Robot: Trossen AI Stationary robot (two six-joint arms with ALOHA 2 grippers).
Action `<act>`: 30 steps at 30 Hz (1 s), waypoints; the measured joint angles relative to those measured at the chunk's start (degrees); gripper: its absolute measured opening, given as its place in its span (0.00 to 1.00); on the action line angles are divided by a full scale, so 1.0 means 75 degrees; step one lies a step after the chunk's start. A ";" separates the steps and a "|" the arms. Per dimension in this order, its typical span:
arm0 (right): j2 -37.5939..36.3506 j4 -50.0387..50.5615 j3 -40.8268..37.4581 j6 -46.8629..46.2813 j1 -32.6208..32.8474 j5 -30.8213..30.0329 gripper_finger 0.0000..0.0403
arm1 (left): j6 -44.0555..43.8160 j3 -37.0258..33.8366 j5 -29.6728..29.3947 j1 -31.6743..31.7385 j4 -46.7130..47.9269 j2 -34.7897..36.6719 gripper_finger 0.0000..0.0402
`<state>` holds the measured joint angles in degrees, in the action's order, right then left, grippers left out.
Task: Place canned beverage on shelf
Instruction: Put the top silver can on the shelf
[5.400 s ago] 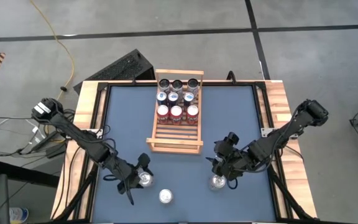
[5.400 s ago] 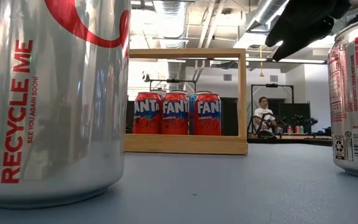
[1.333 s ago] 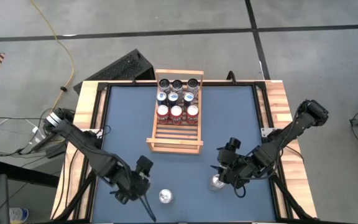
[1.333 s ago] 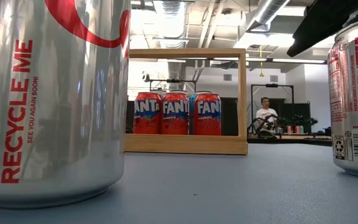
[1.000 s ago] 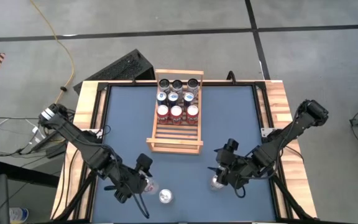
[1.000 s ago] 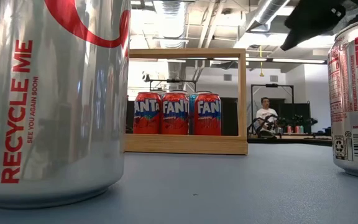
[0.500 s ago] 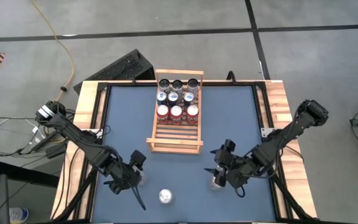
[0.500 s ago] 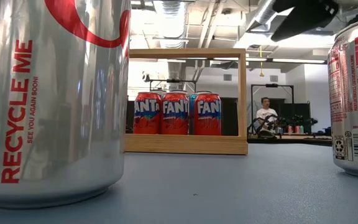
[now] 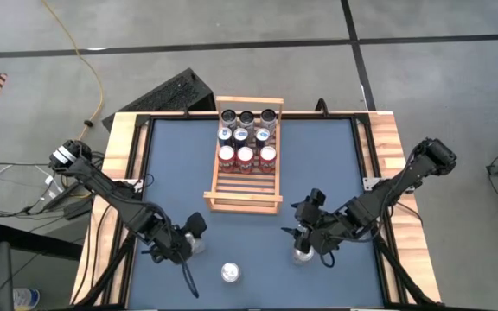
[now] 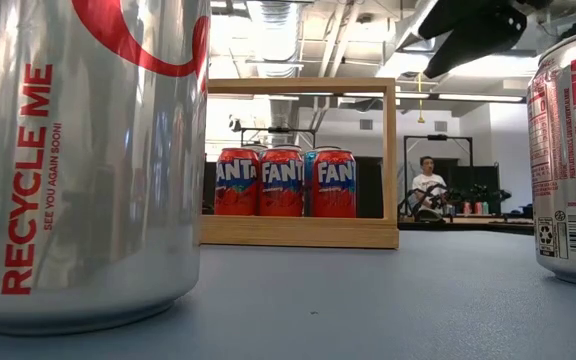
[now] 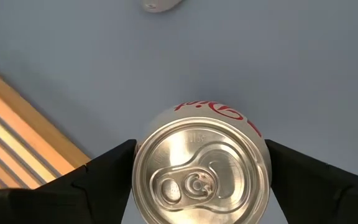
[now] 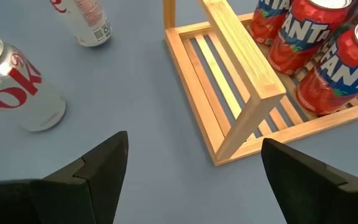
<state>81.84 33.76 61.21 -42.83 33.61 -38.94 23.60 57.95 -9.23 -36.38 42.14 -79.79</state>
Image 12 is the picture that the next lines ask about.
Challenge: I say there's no silver Diet Coke can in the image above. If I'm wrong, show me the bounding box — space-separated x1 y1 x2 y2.
0 33 67 133
48 0 113 47

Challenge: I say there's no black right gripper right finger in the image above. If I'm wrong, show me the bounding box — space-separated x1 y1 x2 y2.
260 138 358 224

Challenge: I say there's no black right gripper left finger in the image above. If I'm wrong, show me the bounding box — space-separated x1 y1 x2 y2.
0 130 129 224

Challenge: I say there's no wooden slatted shelf rack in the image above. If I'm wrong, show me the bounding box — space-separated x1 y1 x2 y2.
162 0 358 167

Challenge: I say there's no red Fanta can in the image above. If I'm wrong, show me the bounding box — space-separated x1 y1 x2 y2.
296 20 358 116

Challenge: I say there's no dark red soda can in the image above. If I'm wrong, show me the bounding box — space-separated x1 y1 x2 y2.
249 0 291 46

